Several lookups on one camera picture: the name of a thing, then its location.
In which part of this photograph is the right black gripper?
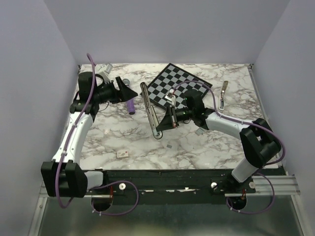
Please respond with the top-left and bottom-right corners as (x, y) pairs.
(156, 105), (194, 132)

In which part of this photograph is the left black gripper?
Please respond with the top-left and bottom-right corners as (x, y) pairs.
(94, 75), (138, 103)

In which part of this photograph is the white stapler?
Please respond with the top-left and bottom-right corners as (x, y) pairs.
(219, 81), (229, 111)

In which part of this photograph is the grey black stapler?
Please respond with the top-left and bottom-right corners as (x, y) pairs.
(140, 82), (163, 140)

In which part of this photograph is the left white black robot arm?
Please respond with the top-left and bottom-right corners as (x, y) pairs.
(41, 72), (138, 198)

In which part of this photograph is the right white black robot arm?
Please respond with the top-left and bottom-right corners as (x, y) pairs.
(157, 89), (282, 193)

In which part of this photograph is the purple glitter microphone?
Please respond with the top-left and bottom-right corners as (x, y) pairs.
(123, 79), (135, 115)

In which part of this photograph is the large silver staple strip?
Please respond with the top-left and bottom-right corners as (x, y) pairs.
(196, 128), (204, 135)

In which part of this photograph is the black white chessboard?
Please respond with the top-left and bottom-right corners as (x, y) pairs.
(147, 63), (212, 110)

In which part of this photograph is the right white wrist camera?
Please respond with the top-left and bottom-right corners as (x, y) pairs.
(165, 89), (176, 107)

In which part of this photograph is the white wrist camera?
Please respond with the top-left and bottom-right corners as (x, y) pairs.
(96, 63), (113, 83)
(165, 89), (176, 107)

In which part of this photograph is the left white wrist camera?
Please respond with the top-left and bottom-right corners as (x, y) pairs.
(96, 63), (113, 83)

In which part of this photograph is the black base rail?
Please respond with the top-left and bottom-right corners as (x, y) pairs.
(83, 168), (287, 206)

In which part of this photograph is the aluminium frame rail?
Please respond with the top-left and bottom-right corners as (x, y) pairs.
(29, 168), (306, 236)

